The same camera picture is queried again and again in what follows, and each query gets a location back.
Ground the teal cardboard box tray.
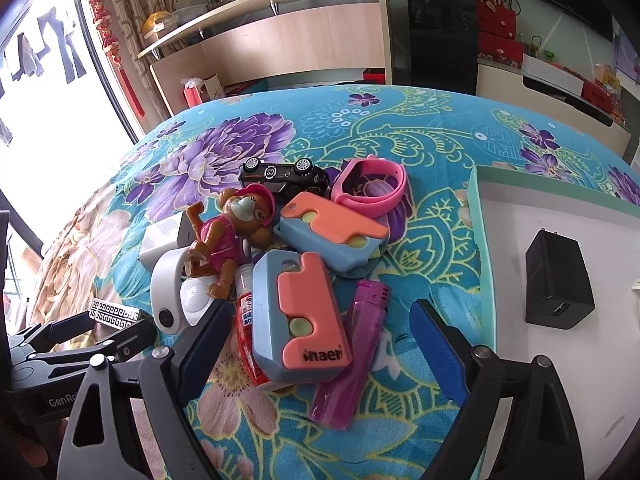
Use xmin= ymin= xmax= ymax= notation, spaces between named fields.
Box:
xmin=468 ymin=166 xmax=639 ymax=479

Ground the white power adapter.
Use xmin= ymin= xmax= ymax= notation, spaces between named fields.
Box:
xmin=138 ymin=211 xmax=195 ymax=272

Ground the blue orange toy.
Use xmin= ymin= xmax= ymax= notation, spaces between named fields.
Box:
xmin=253 ymin=249 xmax=352 ymax=384
xmin=274 ymin=192 xmax=390 ymax=278

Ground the red paper bag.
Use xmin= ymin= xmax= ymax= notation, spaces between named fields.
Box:
xmin=180 ymin=77 xmax=203 ymax=107

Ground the white flat box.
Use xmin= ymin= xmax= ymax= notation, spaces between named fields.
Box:
xmin=521 ymin=54 xmax=584 ymax=100

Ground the red handbag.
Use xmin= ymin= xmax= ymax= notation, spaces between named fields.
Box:
xmin=476 ymin=0 xmax=516 ymax=40

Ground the brown pink puppy toy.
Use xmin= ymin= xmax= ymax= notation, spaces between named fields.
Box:
xmin=186 ymin=183 xmax=276 ymax=299

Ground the white tv cabinet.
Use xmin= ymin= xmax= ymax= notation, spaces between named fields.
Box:
xmin=476 ymin=60 xmax=631 ymax=157

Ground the wooden bar counter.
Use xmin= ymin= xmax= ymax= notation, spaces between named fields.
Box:
xmin=138 ymin=0 xmax=393 ymax=115

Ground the floral blue tablecloth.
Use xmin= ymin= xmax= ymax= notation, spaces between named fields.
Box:
xmin=29 ymin=84 xmax=639 ymax=479

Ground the pink smart watch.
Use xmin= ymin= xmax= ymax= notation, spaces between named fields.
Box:
xmin=330 ymin=155 xmax=408 ymax=219

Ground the purple lighter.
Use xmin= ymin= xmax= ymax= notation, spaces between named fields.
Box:
xmin=307 ymin=278 xmax=393 ymax=432

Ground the red white glue bottle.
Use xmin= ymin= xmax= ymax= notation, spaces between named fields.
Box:
xmin=234 ymin=261 xmax=291 ymax=391

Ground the red hanging knot ornament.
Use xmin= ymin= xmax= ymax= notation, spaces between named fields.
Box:
xmin=88 ymin=0 xmax=145 ymax=118

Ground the patterned white rectangular block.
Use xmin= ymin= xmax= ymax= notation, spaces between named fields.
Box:
xmin=89 ymin=298 xmax=141 ymax=330

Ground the black water dispenser cabinet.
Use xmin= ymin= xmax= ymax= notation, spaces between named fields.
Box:
xmin=408 ymin=0 xmax=477 ymax=94

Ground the black power adapter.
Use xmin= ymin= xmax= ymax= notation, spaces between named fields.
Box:
xmin=525 ymin=229 xmax=596 ymax=330

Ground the red gift box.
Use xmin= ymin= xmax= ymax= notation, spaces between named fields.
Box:
xmin=477 ymin=32 xmax=524 ymax=68

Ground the white smart watch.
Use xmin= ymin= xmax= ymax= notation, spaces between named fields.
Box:
xmin=150 ymin=248 xmax=215 ymax=336

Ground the black toy car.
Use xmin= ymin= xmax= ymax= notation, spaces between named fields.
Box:
xmin=240 ymin=157 xmax=330 ymax=205

